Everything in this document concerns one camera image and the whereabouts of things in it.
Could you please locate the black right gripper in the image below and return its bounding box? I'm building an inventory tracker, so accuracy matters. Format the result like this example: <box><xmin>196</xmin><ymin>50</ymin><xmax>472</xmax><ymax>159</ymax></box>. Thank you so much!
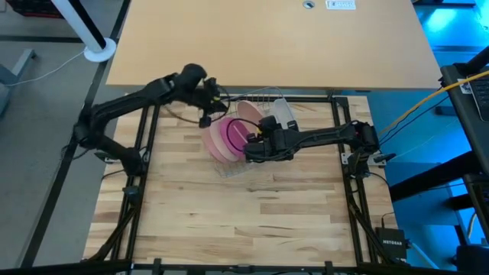
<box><xmin>243</xmin><ymin>115</ymin><xmax>303</xmax><ymax>163</ymax></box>

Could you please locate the magenta plate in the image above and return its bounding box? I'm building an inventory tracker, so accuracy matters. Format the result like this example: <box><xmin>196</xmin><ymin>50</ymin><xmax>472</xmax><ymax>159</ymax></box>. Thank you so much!
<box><xmin>219</xmin><ymin>116</ymin><xmax>261</xmax><ymax>157</ymax></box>

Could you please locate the peach plate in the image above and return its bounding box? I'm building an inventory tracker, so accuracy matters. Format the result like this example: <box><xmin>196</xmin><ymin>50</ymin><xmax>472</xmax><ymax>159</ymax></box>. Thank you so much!
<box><xmin>236</xmin><ymin>99</ymin><xmax>265</xmax><ymax>125</ymax></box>

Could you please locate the light pink plate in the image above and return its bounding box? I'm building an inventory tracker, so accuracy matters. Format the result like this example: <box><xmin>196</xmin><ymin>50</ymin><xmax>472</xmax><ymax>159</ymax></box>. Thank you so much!
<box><xmin>201</xmin><ymin>124</ymin><xmax>226</xmax><ymax>163</ymax></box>

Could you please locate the silver wire dish rack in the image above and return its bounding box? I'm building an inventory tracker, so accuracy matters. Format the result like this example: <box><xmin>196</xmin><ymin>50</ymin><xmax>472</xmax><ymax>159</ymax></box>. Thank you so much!
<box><xmin>213</xmin><ymin>86</ymin><xmax>303</xmax><ymax>180</ymax></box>

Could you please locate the clear plastic utensil cup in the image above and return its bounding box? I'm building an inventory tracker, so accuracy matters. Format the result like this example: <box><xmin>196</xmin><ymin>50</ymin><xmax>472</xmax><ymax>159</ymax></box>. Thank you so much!
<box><xmin>270</xmin><ymin>98</ymin><xmax>297</xmax><ymax>129</ymax></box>

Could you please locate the tan wooden desk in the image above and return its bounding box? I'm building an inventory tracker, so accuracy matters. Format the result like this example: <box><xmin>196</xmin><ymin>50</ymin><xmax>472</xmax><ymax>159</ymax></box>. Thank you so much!
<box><xmin>105</xmin><ymin>0</ymin><xmax>443</xmax><ymax>92</ymax></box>

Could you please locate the white tower fan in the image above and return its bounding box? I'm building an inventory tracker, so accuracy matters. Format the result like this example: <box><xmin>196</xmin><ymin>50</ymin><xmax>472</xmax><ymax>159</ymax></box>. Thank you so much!
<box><xmin>50</xmin><ymin>0</ymin><xmax>118</xmax><ymax>63</ymax></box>

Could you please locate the white power outlet strip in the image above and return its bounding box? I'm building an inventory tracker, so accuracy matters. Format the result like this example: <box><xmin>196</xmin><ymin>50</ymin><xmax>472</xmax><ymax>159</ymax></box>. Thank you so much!
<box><xmin>325</xmin><ymin>0</ymin><xmax>358</xmax><ymax>11</ymax></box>

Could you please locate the black equipment cart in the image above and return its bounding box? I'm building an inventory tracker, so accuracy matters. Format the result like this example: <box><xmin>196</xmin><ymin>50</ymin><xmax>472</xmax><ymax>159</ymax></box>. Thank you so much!
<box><xmin>389</xmin><ymin>45</ymin><xmax>489</xmax><ymax>275</ymax></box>

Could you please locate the grey table leg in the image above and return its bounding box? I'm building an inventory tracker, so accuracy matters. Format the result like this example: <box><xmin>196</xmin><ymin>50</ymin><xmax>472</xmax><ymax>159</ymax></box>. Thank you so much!
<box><xmin>0</xmin><ymin>48</ymin><xmax>37</xmax><ymax>115</ymax></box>

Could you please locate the white sticker label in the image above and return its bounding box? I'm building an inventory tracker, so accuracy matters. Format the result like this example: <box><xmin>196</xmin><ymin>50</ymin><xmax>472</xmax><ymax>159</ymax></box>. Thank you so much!
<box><xmin>457</xmin><ymin>78</ymin><xmax>474</xmax><ymax>95</ymax></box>

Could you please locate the dark storage crate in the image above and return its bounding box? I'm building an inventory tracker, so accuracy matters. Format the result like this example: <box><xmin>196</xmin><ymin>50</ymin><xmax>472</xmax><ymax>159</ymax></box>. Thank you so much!
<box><xmin>5</xmin><ymin>0</ymin><xmax>64</xmax><ymax>19</ymax></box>

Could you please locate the black laptop keyboard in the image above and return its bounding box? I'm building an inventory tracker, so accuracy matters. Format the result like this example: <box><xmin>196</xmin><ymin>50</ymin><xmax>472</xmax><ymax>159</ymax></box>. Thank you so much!
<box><xmin>468</xmin><ymin>70</ymin><xmax>489</xmax><ymax>123</ymax></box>

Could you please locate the black aluminium table frame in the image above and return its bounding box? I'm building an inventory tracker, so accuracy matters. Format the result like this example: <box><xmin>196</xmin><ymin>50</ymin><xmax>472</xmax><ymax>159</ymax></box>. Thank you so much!
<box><xmin>82</xmin><ymin>93</ymin><xmax>387</xmax><ymax>275</ymax></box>

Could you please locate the yellow cable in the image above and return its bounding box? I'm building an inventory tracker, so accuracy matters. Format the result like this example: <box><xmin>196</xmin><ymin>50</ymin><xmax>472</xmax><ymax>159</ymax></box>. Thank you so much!
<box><xmin>376</xmin><ymin>70</ymin><xmax>489</xmax><ymax>138</ymax></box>

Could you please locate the black Netgear network switch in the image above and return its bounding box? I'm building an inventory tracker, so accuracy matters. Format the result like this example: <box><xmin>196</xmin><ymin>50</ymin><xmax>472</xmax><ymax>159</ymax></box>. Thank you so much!
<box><xmin>375</xmin><ymin>227</ymin><xmax>408</xmax><ymax>260</ymax></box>

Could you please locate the white floor cable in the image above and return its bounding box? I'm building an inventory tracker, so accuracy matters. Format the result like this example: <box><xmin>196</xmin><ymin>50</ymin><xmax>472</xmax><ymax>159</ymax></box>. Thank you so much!
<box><xmin>5</xmin><ymin>49</ymin><xmax>87</xmax><ymax>87</ymax></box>

